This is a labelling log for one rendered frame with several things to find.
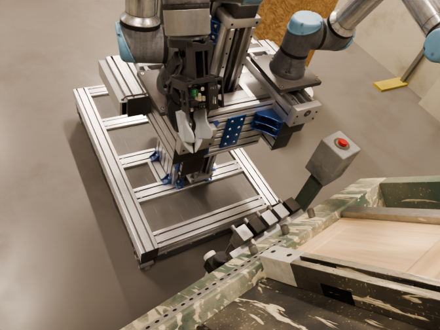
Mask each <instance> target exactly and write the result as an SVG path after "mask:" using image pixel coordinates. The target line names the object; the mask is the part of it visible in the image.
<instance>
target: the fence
mask: <svg viewBox="0 0 440 330"><path fill-rule="evenodd" d="M341 214H342V217H346V218H355V219H372V220H381V221H398V222H407V223H423V224H432V225H440V210H431V209H414V208H383V207H367V206H348V207H347V208H345V209H344V210H342V211H341Z"/></svg>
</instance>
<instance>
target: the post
mask: <svg viewBox="0 0 440 330"><path fill-rule="evenodd" d="M322 187H323V185H322V184H321V183H320V182H319V181H318V180H317V179H316V178H315V177H314V176H313V175H312V174H311V175H310V177H309V178H308V179H307V181H306V183H305V184H304V186H303V187H302V189H301V191H300V192H299V194H298V195H297V197H296V198H295V201H296V202H297V203H298V204H299V205H300V209H299V210H302V211H303V212H305V211H306V209H307V208H308V207H309V205H310V204H311V203H312V201H313V200H314V199H315V197H316V196H317V194H318V193H319V192H320V190H321V188H322Z"/></svg>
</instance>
